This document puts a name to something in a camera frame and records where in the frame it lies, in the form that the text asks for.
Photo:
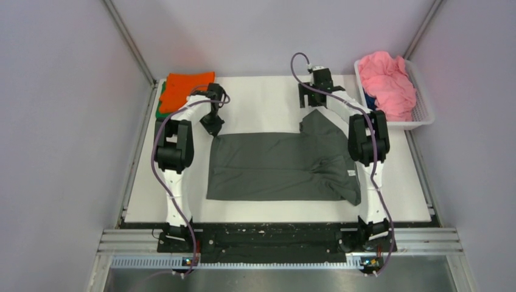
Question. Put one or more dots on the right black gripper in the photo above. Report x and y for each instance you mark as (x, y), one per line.
(303, 91)

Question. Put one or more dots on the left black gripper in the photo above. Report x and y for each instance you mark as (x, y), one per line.
(213, 129)

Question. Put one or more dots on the dark grey t-shirt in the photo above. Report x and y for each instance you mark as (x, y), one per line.
(312, 165)

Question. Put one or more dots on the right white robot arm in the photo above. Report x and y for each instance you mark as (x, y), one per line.
(367, 143)

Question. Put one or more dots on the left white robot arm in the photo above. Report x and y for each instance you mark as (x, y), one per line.
(173, 151)

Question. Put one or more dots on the folded orange t-shirt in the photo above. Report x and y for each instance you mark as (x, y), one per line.
(179, 86)

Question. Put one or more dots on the blue t-shirt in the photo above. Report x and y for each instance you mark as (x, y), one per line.
(370, 101)

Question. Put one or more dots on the folded green t-shirt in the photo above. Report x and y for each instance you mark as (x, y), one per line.
(161, 110)

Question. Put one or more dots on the pink t-shirt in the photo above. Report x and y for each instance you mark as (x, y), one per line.
(385, 79)

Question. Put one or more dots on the white plastic basket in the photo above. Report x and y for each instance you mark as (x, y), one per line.
(422, 113)

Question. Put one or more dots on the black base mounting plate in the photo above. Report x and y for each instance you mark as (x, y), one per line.
(264, 242)

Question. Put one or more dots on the white slotted cable duct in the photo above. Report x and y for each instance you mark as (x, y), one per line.
(179, 262)

